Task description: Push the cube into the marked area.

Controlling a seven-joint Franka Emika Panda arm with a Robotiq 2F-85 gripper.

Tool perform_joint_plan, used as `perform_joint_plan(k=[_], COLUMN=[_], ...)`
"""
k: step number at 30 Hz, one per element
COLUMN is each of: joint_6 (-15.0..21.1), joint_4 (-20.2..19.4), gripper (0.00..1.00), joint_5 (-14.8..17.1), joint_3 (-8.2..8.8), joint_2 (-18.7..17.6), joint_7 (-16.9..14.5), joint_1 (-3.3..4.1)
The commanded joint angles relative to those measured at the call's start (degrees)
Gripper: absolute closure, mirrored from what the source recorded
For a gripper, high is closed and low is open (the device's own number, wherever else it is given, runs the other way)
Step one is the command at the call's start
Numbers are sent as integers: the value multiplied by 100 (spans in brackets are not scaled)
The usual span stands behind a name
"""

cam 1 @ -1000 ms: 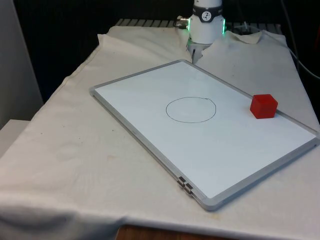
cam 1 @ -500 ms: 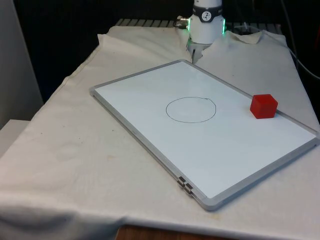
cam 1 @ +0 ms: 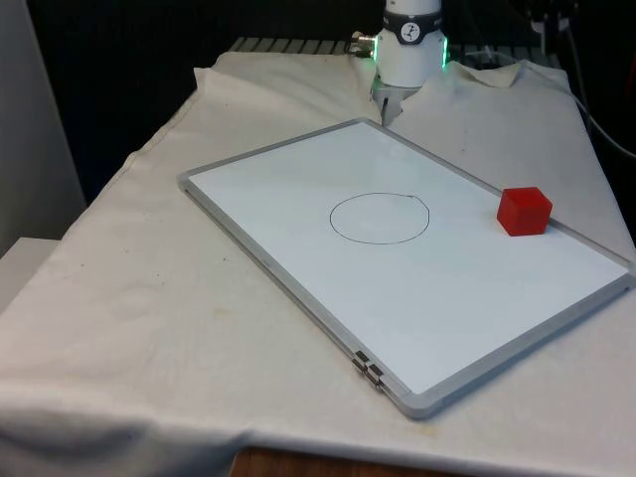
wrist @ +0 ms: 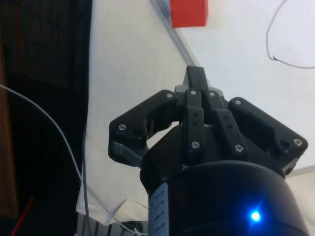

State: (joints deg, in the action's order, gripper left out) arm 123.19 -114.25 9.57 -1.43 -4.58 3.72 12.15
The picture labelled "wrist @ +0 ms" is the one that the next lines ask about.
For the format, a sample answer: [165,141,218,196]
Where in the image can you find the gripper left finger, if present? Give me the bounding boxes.
[109,65,206,166]

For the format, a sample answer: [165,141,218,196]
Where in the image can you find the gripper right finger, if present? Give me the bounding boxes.
[196,66,309,177]

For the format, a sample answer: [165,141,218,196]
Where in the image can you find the red cube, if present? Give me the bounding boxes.
[170,0,209,29]

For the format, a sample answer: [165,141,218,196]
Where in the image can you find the flat whiteboard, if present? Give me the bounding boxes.
[150,0,315,177]

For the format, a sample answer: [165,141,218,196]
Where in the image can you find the white cable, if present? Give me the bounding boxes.
[0,83,91,219]

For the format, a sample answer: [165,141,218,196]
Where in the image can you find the red cable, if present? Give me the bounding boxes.
[11,196,34,235]

